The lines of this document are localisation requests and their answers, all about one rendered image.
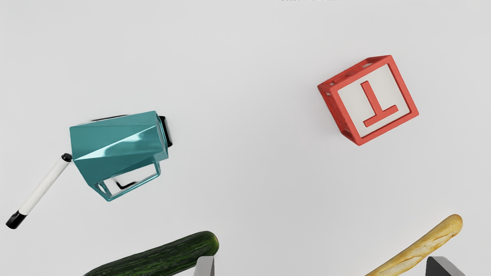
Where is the golden baguette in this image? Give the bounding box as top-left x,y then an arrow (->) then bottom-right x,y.
364,214 -> 463,276

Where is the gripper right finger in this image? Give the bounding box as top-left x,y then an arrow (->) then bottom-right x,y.
425,256 -> 466,276

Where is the teal faceted mug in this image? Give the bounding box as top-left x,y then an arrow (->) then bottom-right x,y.
69,110 -> 169,202

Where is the red letter block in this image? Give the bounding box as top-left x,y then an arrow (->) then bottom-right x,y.
317,55 -> 420,146

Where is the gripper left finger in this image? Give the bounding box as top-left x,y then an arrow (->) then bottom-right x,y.
193,256 -> 215,276

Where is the dark green cucumber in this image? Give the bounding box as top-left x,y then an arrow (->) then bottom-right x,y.
82,231 -> 220,276

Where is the white marker with black cap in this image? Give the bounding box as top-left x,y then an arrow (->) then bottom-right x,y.
5,153 -> 73,230

